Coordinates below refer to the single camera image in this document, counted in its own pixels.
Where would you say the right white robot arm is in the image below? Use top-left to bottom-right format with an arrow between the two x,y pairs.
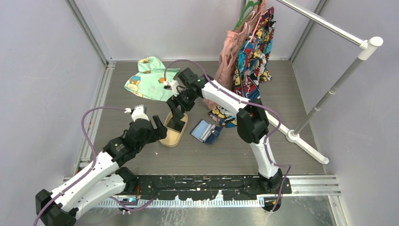
163,68 -> 287,194

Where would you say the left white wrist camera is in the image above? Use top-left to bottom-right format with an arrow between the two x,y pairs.
124,105 -> 149,122

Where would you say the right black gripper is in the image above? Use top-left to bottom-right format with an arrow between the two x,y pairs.
166,90 -> 198,123

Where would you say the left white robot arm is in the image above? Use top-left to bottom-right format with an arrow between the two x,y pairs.
34,114 -> 167,226

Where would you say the beige oval tray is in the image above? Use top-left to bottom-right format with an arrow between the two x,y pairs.
159,113 -> 188,148

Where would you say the navy blue card holder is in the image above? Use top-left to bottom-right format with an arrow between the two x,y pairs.
190,120 -> 223,145

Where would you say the pink hanging garment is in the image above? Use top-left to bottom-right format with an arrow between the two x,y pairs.
203,0 -> 267,111

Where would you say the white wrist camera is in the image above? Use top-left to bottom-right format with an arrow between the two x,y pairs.
163,80 -> 179,93
124,105 -> 149,122

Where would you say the green clothes hanger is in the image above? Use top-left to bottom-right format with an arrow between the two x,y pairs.
232,0 -> 261,31

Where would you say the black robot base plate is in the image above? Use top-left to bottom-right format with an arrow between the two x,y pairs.
120,175 -> 279,201

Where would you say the colourful comic print garment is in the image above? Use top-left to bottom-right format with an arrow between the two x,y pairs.
208,7 -> 277,129

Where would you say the green cartoon child shirt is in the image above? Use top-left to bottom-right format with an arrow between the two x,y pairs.
124,56 -> 180,102

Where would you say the white clothes rack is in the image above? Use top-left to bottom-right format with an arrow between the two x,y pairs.
264,0 -> 399,170

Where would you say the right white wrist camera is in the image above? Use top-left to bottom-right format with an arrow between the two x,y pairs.
163,80 -> 179,93

